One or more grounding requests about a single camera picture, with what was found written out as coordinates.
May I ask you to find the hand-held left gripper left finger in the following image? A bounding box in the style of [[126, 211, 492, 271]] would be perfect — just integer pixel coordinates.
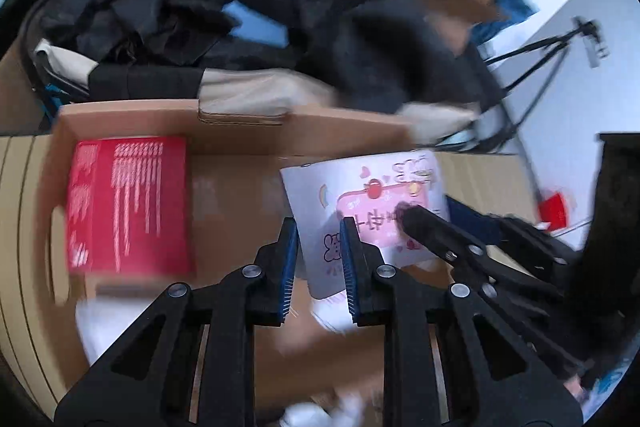
[[54, 217, 301, 427]]

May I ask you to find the dark blue bag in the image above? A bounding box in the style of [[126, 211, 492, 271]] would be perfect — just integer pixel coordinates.
[[472, 0, 540, 44]]

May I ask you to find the red flat box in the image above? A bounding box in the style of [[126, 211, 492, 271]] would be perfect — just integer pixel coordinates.
[[65, 136, 197, 276]]

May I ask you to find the beige canvas bag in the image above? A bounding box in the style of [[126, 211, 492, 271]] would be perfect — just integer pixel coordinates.
[[197, 68, 478, 145]]

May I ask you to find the camera on tripod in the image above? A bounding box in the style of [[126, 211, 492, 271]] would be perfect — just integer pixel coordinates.
[[575, 21, 612, 68]]

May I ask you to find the shallow cardboard tray box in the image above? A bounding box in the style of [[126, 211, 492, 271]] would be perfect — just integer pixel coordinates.
[[39, 100, 451, 414]]

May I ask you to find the pink white printed packet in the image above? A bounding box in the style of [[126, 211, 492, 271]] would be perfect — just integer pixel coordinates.
[[279, 150, 451, 301]]

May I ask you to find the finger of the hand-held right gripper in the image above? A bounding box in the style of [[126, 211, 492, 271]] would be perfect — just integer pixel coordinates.
[[400, 203, 596, 380], [445, 196, 581, 269]]

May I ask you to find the black tripod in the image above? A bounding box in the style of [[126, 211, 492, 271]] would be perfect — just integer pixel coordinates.
[[484, 19, 612, 219]]

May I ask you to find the black cloth pile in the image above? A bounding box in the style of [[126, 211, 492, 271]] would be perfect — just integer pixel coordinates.
[[31, 0, 242, 104]]

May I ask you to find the red small item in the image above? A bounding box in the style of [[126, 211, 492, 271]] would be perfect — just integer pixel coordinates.
[[539, 191, 569, 229]]

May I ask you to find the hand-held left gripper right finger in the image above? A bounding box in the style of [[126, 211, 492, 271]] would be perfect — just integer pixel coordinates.
[[339, 217, 585, 427]]

